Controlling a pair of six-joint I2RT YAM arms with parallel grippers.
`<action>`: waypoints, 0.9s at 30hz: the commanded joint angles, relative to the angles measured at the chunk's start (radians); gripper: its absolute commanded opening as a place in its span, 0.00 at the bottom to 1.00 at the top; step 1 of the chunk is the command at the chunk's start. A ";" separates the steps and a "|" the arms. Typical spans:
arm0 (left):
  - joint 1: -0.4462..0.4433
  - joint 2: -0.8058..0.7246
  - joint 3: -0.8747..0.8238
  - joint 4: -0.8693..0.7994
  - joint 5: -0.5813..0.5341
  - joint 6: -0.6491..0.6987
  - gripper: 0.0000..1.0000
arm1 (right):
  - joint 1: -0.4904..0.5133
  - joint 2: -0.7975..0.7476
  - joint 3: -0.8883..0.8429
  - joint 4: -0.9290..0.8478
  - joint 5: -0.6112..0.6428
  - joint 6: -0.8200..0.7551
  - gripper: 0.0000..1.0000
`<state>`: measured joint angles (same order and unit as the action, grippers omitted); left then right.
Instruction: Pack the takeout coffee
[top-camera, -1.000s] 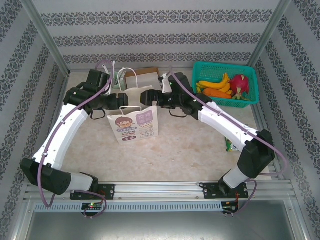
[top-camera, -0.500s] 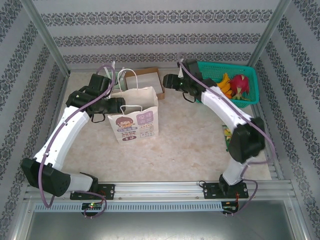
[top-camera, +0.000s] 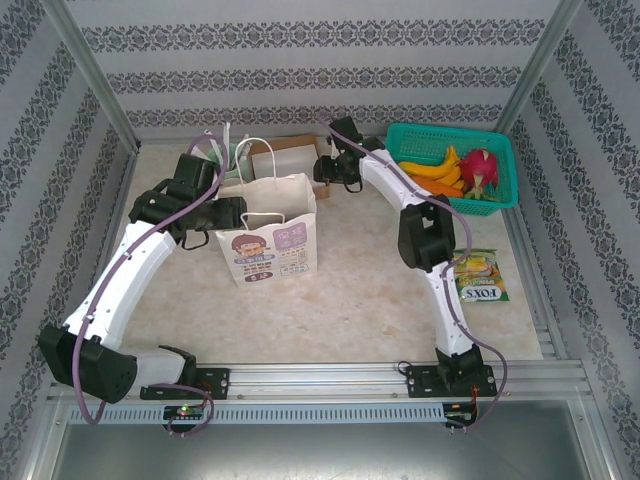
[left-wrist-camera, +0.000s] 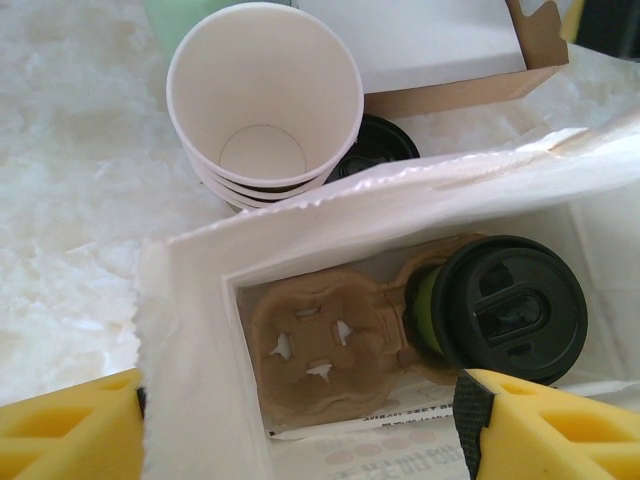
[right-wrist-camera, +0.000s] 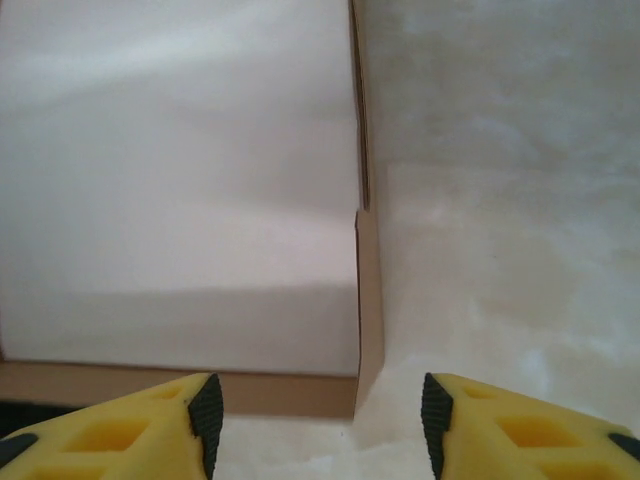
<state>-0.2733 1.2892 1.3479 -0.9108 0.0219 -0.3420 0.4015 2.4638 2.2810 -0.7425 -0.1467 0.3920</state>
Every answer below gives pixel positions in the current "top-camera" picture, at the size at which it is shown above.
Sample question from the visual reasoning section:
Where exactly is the white printed paper bag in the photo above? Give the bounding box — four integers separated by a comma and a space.
214, 137, 320, 290

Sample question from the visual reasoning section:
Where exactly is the brown cardboard napkin box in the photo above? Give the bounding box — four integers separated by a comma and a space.
247, 133, 334, 200

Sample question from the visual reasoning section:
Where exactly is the green straw holder cup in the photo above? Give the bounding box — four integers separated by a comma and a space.
207, 144, 242, 182

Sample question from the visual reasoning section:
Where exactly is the teal plastic basket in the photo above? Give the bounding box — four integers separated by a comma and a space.
383, 123, 520, 217

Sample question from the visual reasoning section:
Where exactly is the yellow banana bunch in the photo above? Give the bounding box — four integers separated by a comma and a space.
397, 144, 464, 191

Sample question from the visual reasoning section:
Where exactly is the orange carrot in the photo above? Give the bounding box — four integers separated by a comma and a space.
417, 177, 465, 198

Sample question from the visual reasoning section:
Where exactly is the pink dragon fruit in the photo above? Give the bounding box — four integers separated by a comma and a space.
458, 148, 501, 201

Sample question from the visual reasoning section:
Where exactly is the green yellow candy bag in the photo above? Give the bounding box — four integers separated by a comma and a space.
452, 248, 512, 304

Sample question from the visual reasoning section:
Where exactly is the small left circuit board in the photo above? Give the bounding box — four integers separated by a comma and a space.
163, 404, 206, 421

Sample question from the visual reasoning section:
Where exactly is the small circuit board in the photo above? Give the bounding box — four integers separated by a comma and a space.
444, 403, 479, 426
163, 404, 206, 421

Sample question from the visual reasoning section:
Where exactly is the grey metal panel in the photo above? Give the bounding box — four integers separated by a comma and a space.
29, 422, 616, 480

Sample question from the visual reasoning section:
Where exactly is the small right circuit board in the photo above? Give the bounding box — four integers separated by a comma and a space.
444, 403, 479, 426

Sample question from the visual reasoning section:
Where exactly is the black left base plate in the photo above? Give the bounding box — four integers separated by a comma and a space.
139, 367, 231, 401

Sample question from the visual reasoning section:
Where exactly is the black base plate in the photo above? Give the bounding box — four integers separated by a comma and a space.
139, 367, 231, 401
404, 364, 499, 400

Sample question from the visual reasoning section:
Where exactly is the aluminium mounting rail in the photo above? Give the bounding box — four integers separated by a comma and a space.
47, 363, 594, 401

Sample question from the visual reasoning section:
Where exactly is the aluminium frame post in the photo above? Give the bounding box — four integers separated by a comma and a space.
497, 0, 586, 134
42, 0, 141, 149

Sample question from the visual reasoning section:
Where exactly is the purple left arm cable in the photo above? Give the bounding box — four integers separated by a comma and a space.
72, 135, 230, 439

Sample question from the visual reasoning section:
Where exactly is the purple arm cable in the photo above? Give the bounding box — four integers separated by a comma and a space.
318, 113, 510, 435
72, 135, 230, 439

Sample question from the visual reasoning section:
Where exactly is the grey slotted cable duct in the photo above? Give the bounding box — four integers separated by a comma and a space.
67, 403, 446, 424

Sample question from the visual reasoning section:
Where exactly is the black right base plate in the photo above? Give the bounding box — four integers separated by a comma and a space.
404, 364, 499, 400

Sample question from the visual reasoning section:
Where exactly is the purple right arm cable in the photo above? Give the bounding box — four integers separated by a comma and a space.
318, 113, 510, 435

